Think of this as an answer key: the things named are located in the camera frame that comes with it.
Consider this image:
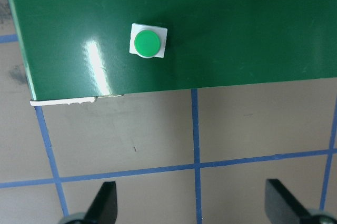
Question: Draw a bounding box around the green button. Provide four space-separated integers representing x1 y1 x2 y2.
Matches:
128 23 169 59

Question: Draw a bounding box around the green conveyor belt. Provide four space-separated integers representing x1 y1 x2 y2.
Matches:
0 0 337 107

